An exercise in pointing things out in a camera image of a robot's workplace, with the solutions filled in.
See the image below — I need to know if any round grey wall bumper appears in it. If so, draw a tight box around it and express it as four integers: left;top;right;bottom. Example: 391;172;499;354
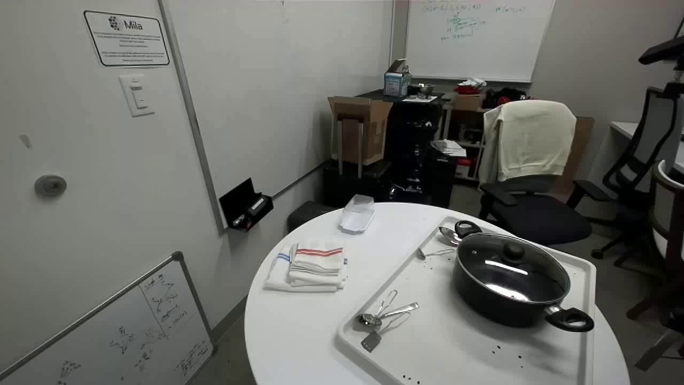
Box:
32;173;71;201

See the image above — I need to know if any folded towel red stripe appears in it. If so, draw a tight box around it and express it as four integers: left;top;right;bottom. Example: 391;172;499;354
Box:
287;241;349;291

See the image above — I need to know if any black marker tray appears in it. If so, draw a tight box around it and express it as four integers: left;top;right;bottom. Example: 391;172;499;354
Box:
218;178;276;233

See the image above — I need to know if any dark round bin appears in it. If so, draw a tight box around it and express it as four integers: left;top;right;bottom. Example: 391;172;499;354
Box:
284;200;333;236

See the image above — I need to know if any red item on shelf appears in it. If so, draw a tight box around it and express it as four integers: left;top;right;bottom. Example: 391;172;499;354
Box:
454;75;491;96

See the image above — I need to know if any folded white red towel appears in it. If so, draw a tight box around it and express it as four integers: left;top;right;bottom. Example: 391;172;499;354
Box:
262;251;346;295

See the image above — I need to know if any black drawer cabinet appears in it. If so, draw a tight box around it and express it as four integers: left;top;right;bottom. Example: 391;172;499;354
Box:
382;94;446;206

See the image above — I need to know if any black bag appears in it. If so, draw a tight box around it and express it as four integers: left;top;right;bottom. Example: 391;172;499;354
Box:
480;86;531;111

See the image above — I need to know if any cream cloth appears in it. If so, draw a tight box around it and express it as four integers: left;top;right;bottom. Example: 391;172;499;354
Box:
476;98;580;187

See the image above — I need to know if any small whiteboard with drawings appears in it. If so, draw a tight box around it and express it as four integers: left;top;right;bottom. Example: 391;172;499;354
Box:
0;251;215;385

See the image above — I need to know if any white wall sign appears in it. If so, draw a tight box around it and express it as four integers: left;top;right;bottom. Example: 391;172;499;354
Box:
82;8;174;68

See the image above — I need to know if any brown cardboard box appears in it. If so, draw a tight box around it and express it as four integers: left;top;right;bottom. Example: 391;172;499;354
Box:
327;94;396;170

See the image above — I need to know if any black case under box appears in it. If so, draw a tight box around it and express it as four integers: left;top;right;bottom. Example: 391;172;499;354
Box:
320;156;393;209

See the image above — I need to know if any glass pot lid black knob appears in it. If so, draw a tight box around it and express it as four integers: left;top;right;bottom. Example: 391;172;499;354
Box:
455;231;573;302

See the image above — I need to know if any whiteboard with green writing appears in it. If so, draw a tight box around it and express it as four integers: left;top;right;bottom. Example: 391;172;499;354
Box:
403;0;558;86

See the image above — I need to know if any clear plastic container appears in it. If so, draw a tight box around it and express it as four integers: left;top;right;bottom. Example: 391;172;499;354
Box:
338;193;377;236

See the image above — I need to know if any blue tissue box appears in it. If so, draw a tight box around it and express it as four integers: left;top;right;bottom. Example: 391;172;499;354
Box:
381;57;414;100

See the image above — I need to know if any black cooking pot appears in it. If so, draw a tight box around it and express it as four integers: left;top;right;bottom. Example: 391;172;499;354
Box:
451;218;597;333

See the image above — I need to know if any white light switch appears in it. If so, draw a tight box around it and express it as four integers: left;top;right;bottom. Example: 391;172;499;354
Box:
117;73;156;119

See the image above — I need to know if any large wall whiteboard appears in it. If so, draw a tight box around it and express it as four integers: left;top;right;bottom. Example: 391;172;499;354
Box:
156;0;396;236

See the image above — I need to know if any wooden shelf unit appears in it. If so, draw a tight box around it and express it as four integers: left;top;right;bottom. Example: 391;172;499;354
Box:
439;90;496;185

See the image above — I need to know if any white plastic tray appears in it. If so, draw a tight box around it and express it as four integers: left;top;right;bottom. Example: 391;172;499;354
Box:
335;214;598;385

